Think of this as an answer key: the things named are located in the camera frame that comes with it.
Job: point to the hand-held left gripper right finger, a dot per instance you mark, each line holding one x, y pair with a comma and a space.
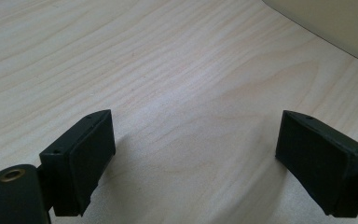
320, 161

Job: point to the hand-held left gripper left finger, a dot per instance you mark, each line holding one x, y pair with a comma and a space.
80, 161

